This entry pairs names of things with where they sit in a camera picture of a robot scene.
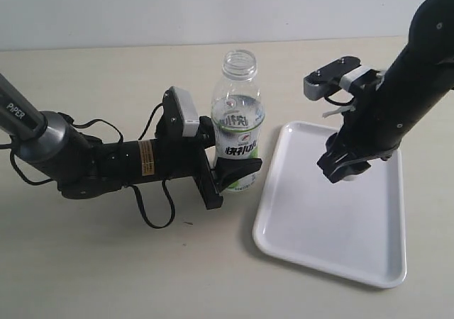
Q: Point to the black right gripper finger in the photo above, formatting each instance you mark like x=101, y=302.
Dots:
x=346, y=167

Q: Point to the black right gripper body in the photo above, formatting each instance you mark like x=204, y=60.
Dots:
x=339, y=145

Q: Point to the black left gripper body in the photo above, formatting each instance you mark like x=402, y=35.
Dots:
x=171, y=156

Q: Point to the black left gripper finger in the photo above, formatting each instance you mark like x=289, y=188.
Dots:
x=236, y=175

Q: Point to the white bottle cap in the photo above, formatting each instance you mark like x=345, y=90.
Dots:
x=351, y=177

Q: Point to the clear plastic drink bottle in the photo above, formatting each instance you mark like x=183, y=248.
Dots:
x=236, y=108

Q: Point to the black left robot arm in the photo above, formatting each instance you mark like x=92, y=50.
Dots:
x=83, y=166

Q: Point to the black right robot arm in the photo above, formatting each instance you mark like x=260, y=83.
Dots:
x=386, y=105

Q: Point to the white plastic tray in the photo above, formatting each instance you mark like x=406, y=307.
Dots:
x=353, y=229

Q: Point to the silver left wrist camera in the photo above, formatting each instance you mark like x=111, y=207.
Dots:
x=187, y=112

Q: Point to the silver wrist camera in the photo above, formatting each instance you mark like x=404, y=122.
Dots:
x=187, y=112
x=325, y=80

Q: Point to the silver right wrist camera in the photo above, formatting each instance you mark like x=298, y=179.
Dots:
x=325, y=80

